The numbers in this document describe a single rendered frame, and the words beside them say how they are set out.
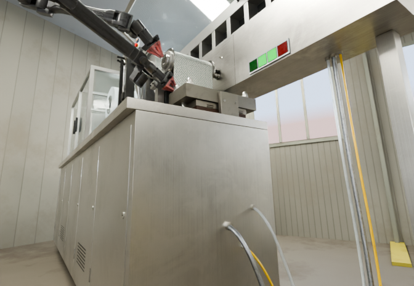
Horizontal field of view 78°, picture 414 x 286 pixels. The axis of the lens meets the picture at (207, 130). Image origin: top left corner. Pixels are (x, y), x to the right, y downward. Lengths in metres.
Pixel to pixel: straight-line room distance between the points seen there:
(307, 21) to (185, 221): 0.90
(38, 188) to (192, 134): 3.17
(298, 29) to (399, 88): 0.43
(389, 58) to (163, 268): 1.05
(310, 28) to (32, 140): 3.51
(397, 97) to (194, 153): 0.73
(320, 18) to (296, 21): 0.12
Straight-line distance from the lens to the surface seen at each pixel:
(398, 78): 1.11
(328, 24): 1.12
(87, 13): 1.07
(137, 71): 1.22
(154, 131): 0.89
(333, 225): 3.50
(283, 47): 1.21
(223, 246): 1.02
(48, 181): 3.99
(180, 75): 1.32
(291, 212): 3.60
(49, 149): 4.02
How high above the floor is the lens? 0.60
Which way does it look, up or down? 13 degrees up
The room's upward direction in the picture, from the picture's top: 1 degrees counter-clockwise
